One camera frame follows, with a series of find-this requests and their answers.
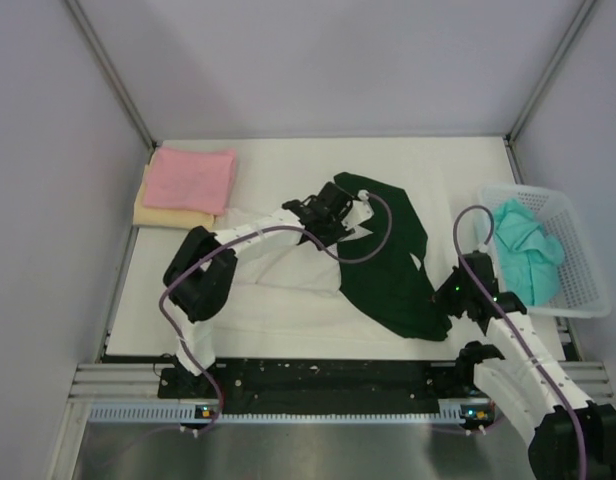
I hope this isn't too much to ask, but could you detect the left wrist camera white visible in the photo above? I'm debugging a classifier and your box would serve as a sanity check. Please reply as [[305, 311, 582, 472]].
[[341, 190, 374, 230]]

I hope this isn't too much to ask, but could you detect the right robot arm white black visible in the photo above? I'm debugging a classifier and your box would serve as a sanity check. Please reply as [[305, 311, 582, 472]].
[[432, 251, 616, 479]]

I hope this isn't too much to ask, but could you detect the teal t shirt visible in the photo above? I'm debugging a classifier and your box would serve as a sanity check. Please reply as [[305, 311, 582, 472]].
[[493, 199, 565, 307]]

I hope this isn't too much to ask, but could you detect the left aluminium frame post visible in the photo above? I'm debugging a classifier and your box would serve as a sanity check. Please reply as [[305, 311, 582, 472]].
[[61, 0, 157, 150]]

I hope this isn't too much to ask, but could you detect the right aluminium frame post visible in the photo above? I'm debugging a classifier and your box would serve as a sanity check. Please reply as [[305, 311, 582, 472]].
[[505, 0, 602, 147]]

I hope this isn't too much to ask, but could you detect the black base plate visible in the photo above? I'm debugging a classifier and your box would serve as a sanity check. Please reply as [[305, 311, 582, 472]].
[[158, 358, 494, 421]]

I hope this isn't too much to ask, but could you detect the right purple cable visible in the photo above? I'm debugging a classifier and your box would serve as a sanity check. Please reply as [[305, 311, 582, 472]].
[[452, 204, 592, 479]]

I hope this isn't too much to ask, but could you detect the folded pink t shirt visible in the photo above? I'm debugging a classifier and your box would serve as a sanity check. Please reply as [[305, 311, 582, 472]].
[[142, 146, 237, 216]]

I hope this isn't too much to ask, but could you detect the folded beige t shirt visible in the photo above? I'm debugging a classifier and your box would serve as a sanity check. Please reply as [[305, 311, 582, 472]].
[[132, 165, 215, 230]]

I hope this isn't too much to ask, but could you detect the aluminium frame post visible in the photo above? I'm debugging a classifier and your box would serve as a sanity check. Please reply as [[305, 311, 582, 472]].
[[61, 0, 157, 150], [505, 0, 602, 147]]

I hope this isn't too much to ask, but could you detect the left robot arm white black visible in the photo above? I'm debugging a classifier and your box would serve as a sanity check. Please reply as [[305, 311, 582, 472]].
[[158, 182, 372, 397]]

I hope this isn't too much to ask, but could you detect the grey cable duct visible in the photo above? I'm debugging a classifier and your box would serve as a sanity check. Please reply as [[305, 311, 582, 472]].
[[87, 402, 489, 425]]

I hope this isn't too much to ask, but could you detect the white and green t shirt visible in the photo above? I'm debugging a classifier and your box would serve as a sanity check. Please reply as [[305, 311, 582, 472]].
[[213, 172, 452, 342]]

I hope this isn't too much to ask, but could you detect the white plastic basket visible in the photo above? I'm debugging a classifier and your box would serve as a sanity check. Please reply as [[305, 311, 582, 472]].
[[475, 184, 611, 319]]

